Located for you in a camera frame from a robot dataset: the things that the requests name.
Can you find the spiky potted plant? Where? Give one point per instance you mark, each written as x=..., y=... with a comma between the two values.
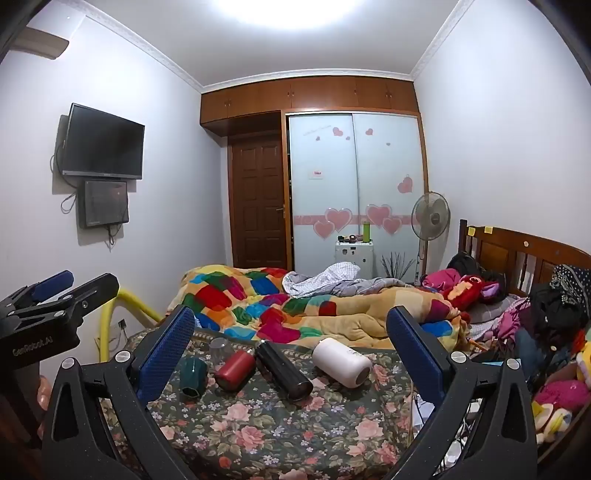
x=397, y=267

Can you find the yellow and white plush toy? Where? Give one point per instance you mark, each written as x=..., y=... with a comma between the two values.
x=551, y=422

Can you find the standing electric fan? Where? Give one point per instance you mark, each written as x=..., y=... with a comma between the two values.
x=430, y=214

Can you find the white cup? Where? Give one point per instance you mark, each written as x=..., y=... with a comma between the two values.
x=341, y=362

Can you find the wooden overhead cabinet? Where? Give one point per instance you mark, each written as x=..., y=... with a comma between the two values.
x=304, y=94

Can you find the dark patterned scarf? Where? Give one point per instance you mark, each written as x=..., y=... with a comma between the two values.
x=572, y=281

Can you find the clear glass cup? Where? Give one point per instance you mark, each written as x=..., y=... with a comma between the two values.
x=220, y=350

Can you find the red plush toy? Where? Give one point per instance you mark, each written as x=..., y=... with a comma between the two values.
x=464, y=290

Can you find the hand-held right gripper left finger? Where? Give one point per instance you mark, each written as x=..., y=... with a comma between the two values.
x=167, y=355

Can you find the black clothing pile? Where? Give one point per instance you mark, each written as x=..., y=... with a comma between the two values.
x=554, y=309

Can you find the frosted sliding wardrobe door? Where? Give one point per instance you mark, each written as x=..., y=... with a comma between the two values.
x=388, y=161
x=321, y=184

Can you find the black bag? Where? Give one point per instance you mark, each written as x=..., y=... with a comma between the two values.
x=464, y=265

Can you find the yellow foam tube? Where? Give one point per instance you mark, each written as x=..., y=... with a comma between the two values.
x=105, y=332

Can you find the colourful patchwork quilt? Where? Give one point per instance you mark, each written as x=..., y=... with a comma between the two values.
x=258, y=300

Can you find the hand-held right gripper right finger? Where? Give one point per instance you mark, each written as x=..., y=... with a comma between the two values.
x=415, y=355

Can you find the dark green cup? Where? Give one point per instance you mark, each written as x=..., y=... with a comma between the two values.
x=194, y=374

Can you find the pink clothing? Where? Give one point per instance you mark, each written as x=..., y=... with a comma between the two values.
x=441, y=279

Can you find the small white cabinet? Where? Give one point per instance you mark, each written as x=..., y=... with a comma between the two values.
x=353, y=258

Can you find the green bottle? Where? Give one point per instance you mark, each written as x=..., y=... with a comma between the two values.
x=366, y=233

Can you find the black thermos cup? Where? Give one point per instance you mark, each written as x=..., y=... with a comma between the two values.
x=281, y=371

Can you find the ceiling light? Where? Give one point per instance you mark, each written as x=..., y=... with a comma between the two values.
x=300, y=11

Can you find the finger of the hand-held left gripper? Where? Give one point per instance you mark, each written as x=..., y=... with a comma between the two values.
x=87, y=290
x=53, y=282

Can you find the wall socket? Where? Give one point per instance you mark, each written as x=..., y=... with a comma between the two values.
x=122, y=324

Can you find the red cup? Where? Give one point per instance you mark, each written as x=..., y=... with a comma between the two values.
x=235, y=370

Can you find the brown wooden door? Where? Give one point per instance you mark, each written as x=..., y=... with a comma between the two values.
x=258, y=203

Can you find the floral bed sheet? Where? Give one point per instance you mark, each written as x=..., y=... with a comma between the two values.
x=277, y=438

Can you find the pink plush toy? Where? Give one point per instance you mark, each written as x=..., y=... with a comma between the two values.
x=561, y=394

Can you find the black wall television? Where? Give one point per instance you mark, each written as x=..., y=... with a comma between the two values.
x=104, y=143

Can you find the grey checked cloth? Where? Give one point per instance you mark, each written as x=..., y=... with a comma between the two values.
x=332, y=277

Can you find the small black wall monitor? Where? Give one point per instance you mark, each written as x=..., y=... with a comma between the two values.
x=104, y=203

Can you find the wooden bed headboard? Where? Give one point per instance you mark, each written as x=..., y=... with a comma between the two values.
x=512, y=254

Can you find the wall air conditioner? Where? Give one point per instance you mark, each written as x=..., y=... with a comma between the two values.
x=44, y=42

